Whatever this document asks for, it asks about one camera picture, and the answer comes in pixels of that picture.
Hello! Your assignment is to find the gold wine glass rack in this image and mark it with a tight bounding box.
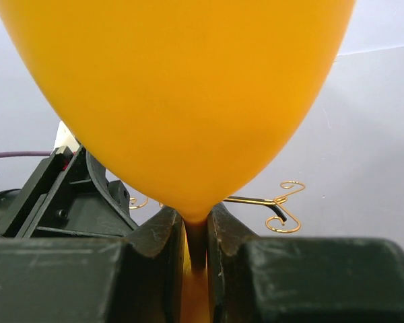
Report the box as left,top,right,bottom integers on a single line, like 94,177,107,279
125,180,306,235

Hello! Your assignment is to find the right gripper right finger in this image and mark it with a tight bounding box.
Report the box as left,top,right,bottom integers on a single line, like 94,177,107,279
207,204,404,322

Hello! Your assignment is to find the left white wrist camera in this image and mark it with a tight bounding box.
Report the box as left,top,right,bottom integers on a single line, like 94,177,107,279
54,121,80,153

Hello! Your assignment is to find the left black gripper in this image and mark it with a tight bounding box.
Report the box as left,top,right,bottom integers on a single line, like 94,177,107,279
0,147,138,238

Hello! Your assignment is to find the yellow plastic wine glass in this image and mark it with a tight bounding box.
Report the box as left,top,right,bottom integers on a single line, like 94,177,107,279
0,1,355,322

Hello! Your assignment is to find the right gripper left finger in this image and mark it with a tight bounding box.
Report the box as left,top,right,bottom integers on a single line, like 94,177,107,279
0,207,184,322

